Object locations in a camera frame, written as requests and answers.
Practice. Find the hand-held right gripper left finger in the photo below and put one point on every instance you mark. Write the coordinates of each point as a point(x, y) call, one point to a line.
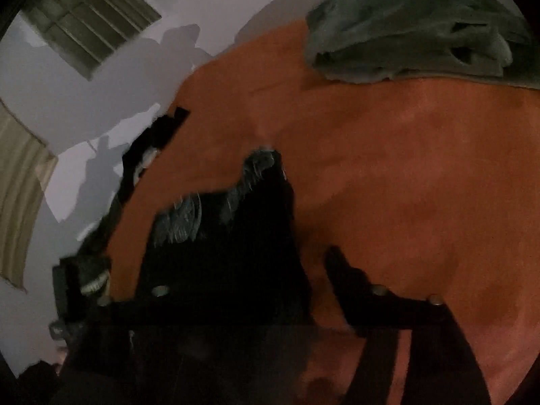
point(160, 303)

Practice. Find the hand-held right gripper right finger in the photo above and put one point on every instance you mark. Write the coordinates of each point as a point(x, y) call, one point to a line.
point(358, 291)

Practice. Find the black paisley garment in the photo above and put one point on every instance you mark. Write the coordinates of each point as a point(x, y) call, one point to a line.
point(236, 244)

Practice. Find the beige curtain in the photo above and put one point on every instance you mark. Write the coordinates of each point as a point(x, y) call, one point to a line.
point(21, 194)

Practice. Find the orange bed sheet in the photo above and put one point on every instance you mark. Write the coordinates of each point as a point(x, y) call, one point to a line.
point(400, 177)

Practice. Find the white cloth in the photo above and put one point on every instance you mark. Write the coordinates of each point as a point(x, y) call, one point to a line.
point(143, 162)

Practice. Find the black cloth pile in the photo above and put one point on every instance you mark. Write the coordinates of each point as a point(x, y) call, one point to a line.
point(156, 143)

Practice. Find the grey-green cloth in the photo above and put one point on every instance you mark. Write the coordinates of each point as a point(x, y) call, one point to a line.
point(405, 29)

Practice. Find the barred window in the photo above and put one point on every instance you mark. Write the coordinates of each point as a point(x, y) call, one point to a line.
point(88, 17)

